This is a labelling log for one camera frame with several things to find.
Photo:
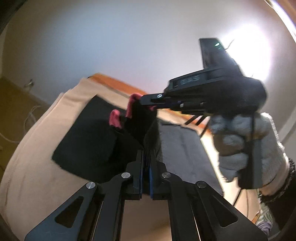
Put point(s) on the black pants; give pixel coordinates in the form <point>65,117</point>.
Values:
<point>103,140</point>

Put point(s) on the beige bed blanket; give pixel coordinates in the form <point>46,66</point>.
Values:
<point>33,185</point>

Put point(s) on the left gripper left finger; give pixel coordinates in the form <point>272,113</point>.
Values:
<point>95,211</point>

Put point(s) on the right forearm dark sleeve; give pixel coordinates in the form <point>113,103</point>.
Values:
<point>277,199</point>

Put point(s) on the right hand grey glove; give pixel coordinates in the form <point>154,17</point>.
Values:
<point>231,140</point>

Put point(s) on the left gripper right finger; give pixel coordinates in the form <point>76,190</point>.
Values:
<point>197,211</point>

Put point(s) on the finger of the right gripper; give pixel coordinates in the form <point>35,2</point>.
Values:
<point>157,100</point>

